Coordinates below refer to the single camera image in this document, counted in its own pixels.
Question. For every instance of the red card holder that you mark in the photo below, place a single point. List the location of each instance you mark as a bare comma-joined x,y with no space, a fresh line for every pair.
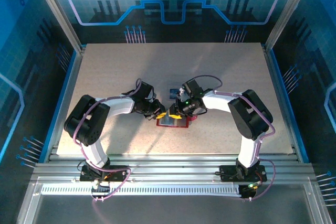
170,123

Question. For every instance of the blue credit card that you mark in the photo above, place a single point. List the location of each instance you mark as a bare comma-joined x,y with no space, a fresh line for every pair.
173,94

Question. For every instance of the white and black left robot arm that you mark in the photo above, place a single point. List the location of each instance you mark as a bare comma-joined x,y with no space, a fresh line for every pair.
119,106

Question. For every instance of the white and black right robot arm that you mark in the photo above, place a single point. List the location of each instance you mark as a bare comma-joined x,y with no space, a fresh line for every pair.
218,100

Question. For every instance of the blue edge strip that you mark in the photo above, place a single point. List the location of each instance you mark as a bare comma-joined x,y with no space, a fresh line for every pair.
61,103

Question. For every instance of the white connector block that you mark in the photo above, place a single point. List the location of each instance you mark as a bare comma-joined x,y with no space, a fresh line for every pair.
101,188

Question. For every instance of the grey metal panel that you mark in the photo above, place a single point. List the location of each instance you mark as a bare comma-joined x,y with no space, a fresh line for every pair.
170,211

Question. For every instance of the black controller box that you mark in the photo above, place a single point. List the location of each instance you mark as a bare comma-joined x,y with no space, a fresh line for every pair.
246,192

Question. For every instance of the aluminium frame rail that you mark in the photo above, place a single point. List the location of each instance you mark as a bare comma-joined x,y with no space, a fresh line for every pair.
170,167

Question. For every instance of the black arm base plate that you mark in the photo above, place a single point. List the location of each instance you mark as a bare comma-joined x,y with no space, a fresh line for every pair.
118,175
228,178

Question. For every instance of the aluminium side rail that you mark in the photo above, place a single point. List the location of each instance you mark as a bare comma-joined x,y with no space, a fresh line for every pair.
68,98
282,103

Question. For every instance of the aluminium frame post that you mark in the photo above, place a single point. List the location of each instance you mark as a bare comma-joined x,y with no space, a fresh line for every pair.
57,14
288,11

